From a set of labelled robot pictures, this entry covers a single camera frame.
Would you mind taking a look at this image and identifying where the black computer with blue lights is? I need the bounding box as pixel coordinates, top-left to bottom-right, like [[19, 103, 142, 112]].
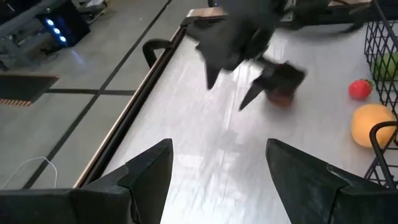
[[36, 4, 91, 48]]

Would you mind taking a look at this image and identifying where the orange-yellow mango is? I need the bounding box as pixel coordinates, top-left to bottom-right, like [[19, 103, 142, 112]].
[[351, 103, 397, 149]]

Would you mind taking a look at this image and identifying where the black device with blue lights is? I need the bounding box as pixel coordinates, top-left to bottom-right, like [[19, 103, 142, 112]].
[[0, 0, 68, 71]]

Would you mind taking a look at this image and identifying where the white fan cable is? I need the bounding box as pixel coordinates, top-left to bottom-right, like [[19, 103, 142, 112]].
[[0, 156, 59, 190]]

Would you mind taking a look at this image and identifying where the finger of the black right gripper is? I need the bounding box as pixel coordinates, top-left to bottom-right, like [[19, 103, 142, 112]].
[[238, 57, 308, 112], [198, 46, 226, 91]]

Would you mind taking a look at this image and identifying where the dark green lime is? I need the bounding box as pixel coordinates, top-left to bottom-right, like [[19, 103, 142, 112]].
[[371, 52, 398, 82]]

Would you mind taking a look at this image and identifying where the black wire basket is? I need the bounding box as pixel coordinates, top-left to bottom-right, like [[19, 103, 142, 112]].
[[363, 0, 398, 118], [363, 121, 398, 190]]

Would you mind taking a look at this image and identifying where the red tomato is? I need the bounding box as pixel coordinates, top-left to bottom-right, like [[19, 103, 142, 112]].
[[266, 88, 295, 109]]

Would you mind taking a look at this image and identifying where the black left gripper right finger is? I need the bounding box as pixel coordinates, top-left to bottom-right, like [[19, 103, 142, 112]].
[[266, 138, 398, 224]]

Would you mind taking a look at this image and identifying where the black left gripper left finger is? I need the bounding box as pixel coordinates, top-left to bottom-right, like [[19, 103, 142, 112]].
[[0, 138, 174, 224]]

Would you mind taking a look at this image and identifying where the large black frame handle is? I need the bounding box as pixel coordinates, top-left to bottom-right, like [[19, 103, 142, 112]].
[[142, 38, 174, 68]]

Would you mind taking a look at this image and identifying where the dark mat with striped edge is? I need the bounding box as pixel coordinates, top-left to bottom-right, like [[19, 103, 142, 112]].
[[0, 73, 60, 107]]

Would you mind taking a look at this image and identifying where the small red strawberry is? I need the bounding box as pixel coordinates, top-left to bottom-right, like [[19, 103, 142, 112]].
[[348, 78, 374, 101]]

